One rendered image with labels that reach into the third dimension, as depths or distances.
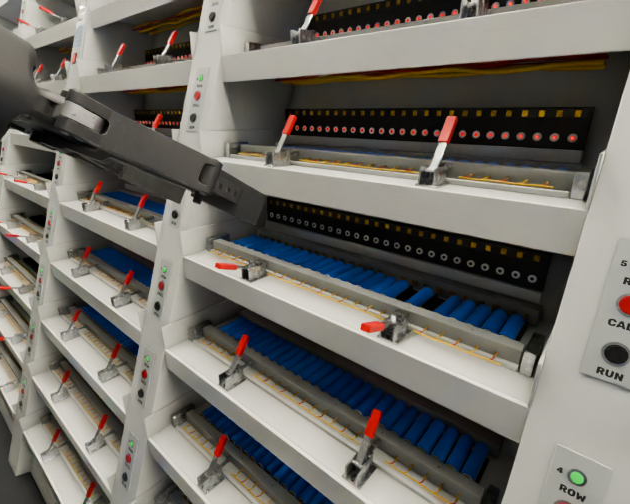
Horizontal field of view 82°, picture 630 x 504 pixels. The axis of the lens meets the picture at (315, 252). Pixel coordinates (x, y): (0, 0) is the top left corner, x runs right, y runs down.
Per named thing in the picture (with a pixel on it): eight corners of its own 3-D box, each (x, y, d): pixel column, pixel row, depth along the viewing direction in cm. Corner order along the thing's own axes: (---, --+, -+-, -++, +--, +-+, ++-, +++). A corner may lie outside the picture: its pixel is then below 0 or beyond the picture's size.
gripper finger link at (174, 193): (121, 178, 36) (117, 177, 37) (180, 204, 42) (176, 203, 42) (132, 150, 37) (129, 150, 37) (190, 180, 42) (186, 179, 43)
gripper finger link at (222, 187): (187, 160, 27) (211, 164, 26) (236, 187, 31) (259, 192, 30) (180, 179, 27) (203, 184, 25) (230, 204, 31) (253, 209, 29)
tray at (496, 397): (520, 444, 36) (541, 364, 33) (184, 277, 73) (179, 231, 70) (555, 352, 51) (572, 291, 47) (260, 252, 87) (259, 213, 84)
